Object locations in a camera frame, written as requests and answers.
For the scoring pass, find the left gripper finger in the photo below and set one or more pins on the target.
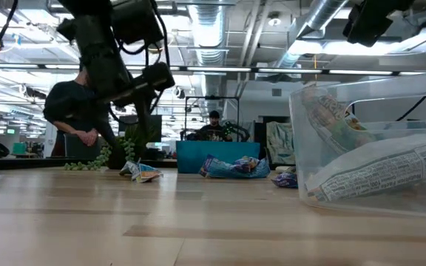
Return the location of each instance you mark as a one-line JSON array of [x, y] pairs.
[[109, 134], [143, 125]]

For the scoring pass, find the blue granola bar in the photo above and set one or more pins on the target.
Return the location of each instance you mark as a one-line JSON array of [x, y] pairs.
[[142, 173], [216, 168], [253, 168], [286, 180]]

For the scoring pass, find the green granola bar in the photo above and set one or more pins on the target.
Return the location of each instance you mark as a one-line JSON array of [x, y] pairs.
[[331, 122]]

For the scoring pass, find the granola bar showing nutrition facts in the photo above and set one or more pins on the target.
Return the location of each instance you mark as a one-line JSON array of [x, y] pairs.
[[383, 170]]

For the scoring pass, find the background black robot arm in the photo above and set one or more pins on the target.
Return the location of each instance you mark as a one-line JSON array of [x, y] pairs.
[[237, 131]]

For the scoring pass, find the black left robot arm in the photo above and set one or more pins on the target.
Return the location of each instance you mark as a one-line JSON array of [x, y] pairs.
[[102, 55]]

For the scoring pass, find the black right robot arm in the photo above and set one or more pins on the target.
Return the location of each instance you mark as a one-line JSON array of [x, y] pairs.
[[403, 4]]

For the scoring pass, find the black monitor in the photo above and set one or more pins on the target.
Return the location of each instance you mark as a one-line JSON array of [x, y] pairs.
[[156, 129]]

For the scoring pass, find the person's hand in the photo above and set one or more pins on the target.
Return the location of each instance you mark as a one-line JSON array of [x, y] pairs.
[[87, 137]]

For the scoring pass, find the trailing succulent potted plant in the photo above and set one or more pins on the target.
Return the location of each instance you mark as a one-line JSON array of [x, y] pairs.
[[98, 160]]

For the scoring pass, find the grey chair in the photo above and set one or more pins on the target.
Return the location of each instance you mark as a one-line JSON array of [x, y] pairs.
[[76, 149]]

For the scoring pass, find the long ceiling light strip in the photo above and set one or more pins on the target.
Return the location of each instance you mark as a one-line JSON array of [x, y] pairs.
[[216, 69]]

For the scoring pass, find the blue plastic bin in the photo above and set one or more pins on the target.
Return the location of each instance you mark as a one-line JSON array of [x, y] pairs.
[[198, 155]]

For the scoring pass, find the person with dark cap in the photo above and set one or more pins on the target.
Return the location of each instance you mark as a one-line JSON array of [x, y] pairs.
[[214, 127]]

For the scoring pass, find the round ceiling sensor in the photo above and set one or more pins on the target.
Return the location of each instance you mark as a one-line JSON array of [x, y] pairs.
[[274, 20]]

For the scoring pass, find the patterned cloth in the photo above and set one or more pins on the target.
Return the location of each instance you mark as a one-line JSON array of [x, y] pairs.
[[277, 142]]

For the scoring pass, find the white round pad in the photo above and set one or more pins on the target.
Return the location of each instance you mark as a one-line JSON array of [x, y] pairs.
[[285, 169]]

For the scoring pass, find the clear plastic bin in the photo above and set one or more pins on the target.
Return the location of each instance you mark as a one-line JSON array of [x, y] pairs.
[[298, 166]]

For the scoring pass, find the silver smooth air duct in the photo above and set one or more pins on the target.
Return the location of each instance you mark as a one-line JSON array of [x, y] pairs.
[[324, 14]]

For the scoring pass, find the silver corrugated air duct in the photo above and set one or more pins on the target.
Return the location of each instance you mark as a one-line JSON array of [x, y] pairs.
[[209, 33]]

